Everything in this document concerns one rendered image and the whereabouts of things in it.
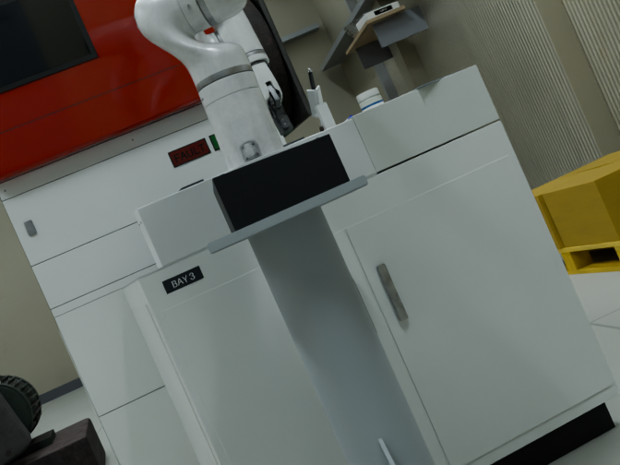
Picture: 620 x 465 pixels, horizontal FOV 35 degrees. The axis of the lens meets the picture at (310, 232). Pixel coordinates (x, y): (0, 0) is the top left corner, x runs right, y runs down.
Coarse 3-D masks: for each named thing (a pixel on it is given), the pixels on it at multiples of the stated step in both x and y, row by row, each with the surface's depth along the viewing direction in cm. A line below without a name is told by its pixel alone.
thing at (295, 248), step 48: (336, 192) 182; (240, 240) 180; (288, 240) 189; (288, 288) 190; (336, 288) 190; (336, 336) 189; (336, 384) 190; (384, 384) 191; (336, 432) 194; (384, 432) 190
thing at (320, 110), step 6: (306, 90) 258; (312, 90) 258; (318, 90) 259; (312, 96) 259; (318, 96) 259; (312, 102) 260; (318, 102) 260; (324, 102) 258; (312, 108) 261; (318, 108) 258; (324, 108) 258; (312, 114) 262; (318, 114) 259; (324, 114) 258; (330, 114) 258; (324, 120) 258; (330, 120) 258; (324, 126) 259; (330, 126) 258
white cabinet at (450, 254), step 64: (384, 192) 231; (448, 192) 235; (512, 192) 239; (192, 256) 219; (384, 256) 229; (448, 256) 233; (512, 256) 237; (192, 320) 217; (256, 320) 221; (384, 320) 228; (448, 320) 232; (512, 320) 236; (576, 320) 240; (192, 384) 216; (256, 384) 219; (448, 384) 230; (512, 384) 234; (576, 384) 238; (256, 448) 218; (320, 448) 221; (448, 448) 229; (512, 448) 233
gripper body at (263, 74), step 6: (252, 66) 230; (258, 66) 229; (264, 66) 230; (258, 72) 229; (264, 72) 229; (270, 72) 230; (258, 78) 228; (264, 78) 228; (270, 78) 229; (264, 84) 228; (276, 84) 228; (264, 90) 227; (276, 90) 233; (264, 96) 227; (270, 96) 229; (270, 102) 231
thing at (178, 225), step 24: (336, 144) 229; (360, 144) 231; (360, 168) 230; (192, 192) 220; (144, 216) 217; (168, 216) 218; (192, 216) 219; (216, 216) 221; (168, 240) 218; (192, 240) 219
